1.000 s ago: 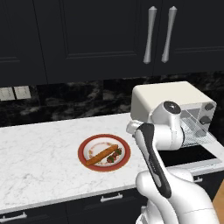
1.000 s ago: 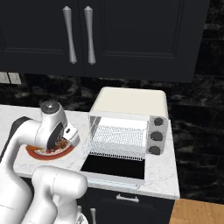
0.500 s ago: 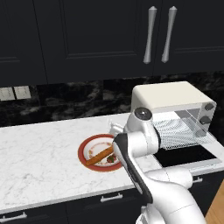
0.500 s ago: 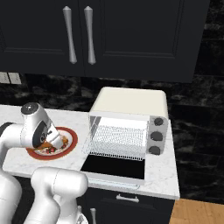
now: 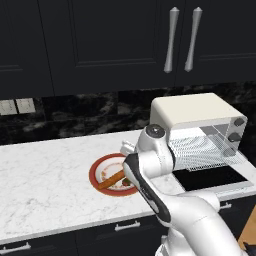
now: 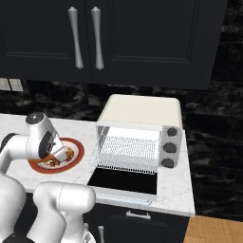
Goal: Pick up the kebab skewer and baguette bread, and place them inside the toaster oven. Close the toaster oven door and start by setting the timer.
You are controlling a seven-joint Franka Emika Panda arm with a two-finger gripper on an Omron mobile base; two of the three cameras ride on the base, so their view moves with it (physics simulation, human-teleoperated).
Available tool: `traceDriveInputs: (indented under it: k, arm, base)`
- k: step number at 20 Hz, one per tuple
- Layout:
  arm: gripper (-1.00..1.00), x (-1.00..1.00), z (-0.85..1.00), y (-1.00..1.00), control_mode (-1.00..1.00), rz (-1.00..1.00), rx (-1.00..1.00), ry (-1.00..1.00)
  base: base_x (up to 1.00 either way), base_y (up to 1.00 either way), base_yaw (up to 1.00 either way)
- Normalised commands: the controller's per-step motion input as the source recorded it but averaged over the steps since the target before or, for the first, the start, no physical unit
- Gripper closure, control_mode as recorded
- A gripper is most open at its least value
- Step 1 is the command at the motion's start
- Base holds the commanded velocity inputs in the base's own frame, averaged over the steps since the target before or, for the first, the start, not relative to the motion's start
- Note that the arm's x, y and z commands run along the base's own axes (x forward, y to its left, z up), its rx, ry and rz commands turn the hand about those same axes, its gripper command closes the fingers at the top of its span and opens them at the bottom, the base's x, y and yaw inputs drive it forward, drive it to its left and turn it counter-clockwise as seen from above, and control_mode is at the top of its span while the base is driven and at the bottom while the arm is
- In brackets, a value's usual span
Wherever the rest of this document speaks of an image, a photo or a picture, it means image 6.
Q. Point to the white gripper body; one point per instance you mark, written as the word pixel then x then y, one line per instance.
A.
pixel 61 150

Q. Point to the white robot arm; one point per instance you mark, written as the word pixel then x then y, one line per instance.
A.
pixel 19 148

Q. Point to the brown baguette bread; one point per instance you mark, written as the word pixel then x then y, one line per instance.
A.
pixel 69 154

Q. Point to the kebab skewer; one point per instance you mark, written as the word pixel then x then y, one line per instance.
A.
pixel 54 163

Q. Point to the toaster oven glass door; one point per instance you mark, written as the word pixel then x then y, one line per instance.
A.
pixel 123 183

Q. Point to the black base cupboard door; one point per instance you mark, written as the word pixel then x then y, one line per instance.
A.
pixel 90 223

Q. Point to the white toaster oven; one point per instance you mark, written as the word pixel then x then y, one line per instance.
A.
pixel 142 110

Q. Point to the black toaster oven knob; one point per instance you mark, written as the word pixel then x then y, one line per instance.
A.
pixel 167 163
pixel 171 131
pixel 170 147

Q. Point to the red rimmed white plate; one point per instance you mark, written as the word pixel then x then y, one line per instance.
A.
pixel 77 151

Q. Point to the black drawer front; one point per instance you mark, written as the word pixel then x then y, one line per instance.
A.
pixel 158 226

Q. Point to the white wall switch plate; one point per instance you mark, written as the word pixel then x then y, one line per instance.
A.
pixel 11 84

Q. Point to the black wall cupboard door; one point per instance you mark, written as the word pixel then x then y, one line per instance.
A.
pixel 34 38
pixel 152 41

